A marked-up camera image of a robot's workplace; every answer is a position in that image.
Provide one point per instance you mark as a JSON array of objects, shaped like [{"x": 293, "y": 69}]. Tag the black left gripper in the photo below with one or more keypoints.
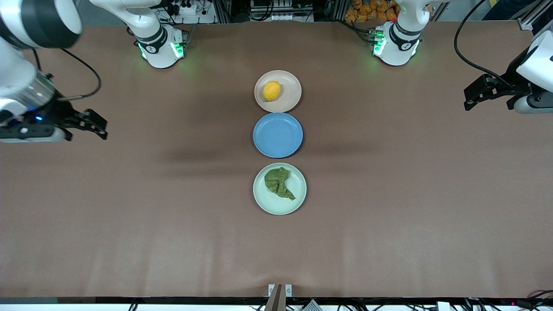
[{"x": 512, "y": 78}]

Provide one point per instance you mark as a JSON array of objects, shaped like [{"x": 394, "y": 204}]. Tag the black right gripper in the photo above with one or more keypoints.
[{"x": 55, "y": 113}]

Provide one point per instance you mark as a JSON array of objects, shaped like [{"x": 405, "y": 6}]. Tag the yellow lemon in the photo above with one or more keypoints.
[{"x": 271, "y": 90}]

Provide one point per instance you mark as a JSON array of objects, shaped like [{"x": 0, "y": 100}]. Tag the green lettuce leaf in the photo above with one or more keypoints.
[{"x": 278, "y": 181}]

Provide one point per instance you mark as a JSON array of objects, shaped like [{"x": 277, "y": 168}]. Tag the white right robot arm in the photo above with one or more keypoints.
[{"x": 17, "y": 77}]

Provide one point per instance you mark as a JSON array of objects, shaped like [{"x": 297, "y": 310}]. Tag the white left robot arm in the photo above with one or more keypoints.
[{"x": 399, "y": 39}]

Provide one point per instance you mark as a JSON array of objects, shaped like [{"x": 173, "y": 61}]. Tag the bag of orange fruits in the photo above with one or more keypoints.
[{"x": 371, "y": 11}]

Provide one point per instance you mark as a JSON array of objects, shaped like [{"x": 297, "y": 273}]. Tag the white power strip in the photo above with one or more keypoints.
[
  {"x": 185, "y": 8},
  {"x": 287, "y": 17}
]

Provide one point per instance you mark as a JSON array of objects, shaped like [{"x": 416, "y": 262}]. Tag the blue plate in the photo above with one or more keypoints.
[{"x": 278, "y": 134}]

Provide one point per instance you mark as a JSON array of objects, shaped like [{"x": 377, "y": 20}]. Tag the beige plate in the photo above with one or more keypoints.
[{"x": 287, "y": 101}]

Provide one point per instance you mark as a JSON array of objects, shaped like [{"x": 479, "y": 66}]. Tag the pale green plate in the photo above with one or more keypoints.
[{"x": 276, "y": 205}]

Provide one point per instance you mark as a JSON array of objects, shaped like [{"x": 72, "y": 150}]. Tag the aluminium frame profile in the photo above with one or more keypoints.
[{"x": 533, "y": 15}]

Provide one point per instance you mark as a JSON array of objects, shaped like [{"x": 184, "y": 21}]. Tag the metal bracket with post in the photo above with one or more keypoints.
[{"x": 276, "y": 298}]

